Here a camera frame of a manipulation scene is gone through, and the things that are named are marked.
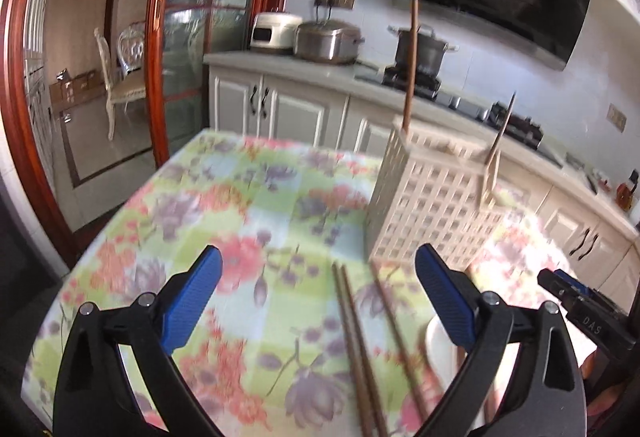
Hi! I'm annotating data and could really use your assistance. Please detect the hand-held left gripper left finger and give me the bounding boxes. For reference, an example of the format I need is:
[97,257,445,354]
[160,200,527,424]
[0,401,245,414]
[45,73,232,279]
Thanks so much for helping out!
[52,244,224,437]

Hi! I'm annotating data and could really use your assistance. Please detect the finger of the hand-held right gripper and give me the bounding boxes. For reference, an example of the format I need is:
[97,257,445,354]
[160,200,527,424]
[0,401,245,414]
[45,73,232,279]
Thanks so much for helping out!
[555,269,594,296]
[538,269,577,316]

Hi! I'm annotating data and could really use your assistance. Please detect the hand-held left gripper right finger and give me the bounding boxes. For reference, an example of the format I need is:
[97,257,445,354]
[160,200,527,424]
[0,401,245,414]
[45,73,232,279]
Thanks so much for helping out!
[414,244,588,437]

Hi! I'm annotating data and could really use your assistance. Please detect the white ceramic spoon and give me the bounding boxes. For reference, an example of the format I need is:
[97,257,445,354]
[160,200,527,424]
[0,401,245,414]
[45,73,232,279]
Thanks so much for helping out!
[425,317,488,424]

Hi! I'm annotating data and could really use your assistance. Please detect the cream perforated utensil holder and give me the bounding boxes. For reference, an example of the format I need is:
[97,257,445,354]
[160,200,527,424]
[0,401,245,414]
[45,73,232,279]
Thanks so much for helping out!
[365,114,507,269]

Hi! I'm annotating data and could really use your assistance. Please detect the person's right forearm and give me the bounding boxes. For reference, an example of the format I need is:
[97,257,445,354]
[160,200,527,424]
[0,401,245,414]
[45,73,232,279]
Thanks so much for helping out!
[580,349,632,437]

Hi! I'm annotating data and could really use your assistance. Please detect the floral tablecloth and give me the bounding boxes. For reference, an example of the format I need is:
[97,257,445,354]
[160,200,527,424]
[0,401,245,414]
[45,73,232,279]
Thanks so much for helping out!
[22,130,603,437]

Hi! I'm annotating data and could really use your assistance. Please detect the brown sauce bottle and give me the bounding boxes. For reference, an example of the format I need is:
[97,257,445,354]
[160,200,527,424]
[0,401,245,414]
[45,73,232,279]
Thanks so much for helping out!
[616,169,640,211]

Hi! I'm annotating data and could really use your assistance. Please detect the black gas stove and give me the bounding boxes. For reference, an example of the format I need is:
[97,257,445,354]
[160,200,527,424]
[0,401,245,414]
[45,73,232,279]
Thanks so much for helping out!
[354,64,565,169]

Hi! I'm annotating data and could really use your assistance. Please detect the white kitchen cabinets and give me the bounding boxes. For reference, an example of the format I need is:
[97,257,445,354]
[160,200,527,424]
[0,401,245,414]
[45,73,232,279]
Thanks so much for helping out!
[204,51,640,314]

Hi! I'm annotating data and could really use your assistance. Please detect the white dining chair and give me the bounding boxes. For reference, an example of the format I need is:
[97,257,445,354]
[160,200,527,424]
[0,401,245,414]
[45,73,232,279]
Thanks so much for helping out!
[117,22,149,74]
[93,27,149,143]

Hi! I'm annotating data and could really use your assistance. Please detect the cardboard boxes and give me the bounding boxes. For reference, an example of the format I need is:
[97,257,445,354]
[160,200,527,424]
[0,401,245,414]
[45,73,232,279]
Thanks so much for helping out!
[49,71,107,111]

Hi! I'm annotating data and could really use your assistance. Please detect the steel stock pot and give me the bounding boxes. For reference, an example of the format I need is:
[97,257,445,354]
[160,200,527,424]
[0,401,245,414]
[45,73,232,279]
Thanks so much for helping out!
[388,24,459,78]

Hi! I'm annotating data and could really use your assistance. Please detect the red framed glass door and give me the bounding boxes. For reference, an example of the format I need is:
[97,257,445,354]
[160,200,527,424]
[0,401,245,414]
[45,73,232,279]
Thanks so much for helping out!
[144,0,297,169]

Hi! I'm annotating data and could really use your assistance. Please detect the white rice cooker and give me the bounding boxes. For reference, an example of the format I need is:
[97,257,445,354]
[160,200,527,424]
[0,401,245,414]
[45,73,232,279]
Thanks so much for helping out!
[249,11,304,53]

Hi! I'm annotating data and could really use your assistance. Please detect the stainless steel electric cooker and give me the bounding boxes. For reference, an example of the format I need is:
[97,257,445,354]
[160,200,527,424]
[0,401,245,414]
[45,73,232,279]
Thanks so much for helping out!
[293,19,366,65]

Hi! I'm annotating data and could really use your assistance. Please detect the beige wall switch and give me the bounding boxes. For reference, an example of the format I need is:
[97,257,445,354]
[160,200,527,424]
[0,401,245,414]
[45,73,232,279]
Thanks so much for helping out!
[607,102,628,133]

